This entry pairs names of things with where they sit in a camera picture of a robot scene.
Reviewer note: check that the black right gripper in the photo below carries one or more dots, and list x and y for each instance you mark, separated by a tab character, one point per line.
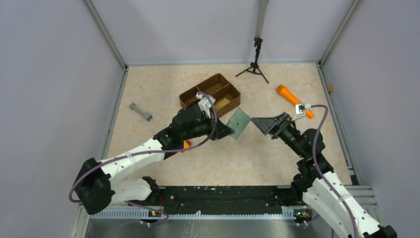
267	124

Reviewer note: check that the brown wicker divided basket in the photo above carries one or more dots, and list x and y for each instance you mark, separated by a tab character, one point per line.
218	87

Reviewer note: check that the black camera tripod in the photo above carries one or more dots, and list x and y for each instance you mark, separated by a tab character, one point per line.
254	66

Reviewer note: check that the orange flashlight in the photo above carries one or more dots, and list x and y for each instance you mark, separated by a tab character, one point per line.
285	93

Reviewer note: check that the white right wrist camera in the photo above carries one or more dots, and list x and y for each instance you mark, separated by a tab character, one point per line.
303	110

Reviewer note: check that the small wooden block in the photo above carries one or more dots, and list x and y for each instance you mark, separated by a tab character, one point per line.
329	87

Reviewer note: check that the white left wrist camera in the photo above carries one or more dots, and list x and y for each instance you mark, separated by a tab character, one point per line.
205	103

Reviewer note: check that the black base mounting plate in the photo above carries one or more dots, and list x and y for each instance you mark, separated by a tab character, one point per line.
227	200

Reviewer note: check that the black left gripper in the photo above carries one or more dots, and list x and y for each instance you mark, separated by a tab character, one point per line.
223	130

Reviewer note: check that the green card holder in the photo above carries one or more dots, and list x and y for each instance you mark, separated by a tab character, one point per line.
238	122

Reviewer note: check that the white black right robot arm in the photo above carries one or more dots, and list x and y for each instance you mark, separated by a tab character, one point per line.
317	185

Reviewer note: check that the aluminium frame rail front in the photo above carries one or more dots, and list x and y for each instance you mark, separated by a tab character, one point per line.
153	213

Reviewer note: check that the orange red toy block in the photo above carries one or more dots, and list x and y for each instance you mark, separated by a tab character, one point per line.
187	144

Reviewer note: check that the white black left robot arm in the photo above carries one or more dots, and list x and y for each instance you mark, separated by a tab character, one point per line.
99	183

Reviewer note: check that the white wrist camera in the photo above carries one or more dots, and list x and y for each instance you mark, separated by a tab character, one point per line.
205	103
303	110

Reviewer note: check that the yellow card in basket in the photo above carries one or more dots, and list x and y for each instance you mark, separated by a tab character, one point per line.
220	104

